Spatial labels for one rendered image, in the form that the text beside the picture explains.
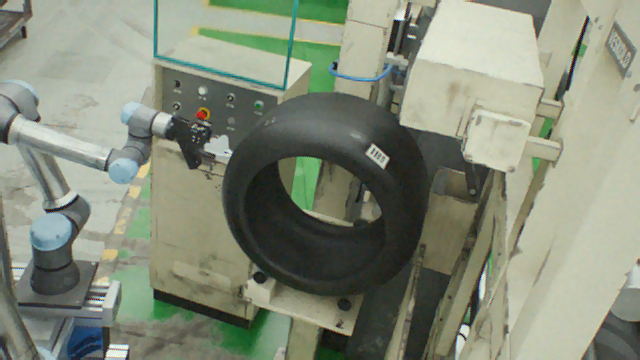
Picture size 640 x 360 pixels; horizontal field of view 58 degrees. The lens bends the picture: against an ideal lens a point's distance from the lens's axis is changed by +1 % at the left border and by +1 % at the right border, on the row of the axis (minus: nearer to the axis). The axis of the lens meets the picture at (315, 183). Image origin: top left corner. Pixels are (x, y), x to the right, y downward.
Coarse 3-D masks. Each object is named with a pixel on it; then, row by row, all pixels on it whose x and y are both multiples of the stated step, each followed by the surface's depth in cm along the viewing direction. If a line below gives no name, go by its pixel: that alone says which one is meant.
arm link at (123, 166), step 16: (0, 96) 165; (0, 112) 160; (16, 112) 163; (0, 128) 159; (16, 128) 161; (32, 128) 162; (48, 128) 164; (16, 144) 164; (32, 144) 162; (48, 144) 162; (64, 144) 163; (80, 144) 164; (96, 144) 166; (80, 160) 165; (96, 160) 165; (112, 160) 165; (128, 160) 165; (144, 160) 174; (112, 176) 165; (128, 176) 165
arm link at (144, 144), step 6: (132, 138) 175; (138, 138) 175; (144, 138) 175; (150, 138) 177; (126, 144) 174; (132, 144) 173; (138, 144) 174; (144, 144) 176; (150, 144) 179; (144, 150) 175; (150, 150) 180; (144, 162) 175
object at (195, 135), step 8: (176, 112) 173; (176, 120) 170; (184, 120) 171; (192, 120) 171; (200, 120) 173; (168, 128) 171; (176, 128) 172; (184, 128) 171; (192, 128) 168; (200, 128) 170; (208, 128) 171; (168, 136) 172; (176, 136) 173; (184, 136) 172; (192, 136) 170; (200, 136) 168; (208, 136) 175; (184, 144) 172; (192, 144) 171; (200, 144) 171
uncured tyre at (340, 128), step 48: (336, 96) 164; (240, 144) 161; (288, 144) 151; (336, 144) 148; (384, 144) 150; (240, 192) 162; (384, 192) 150; (240, 240) 171; (288, 240) 195; (336, 240) 196; (384, 240) 156; (336, 288) 169
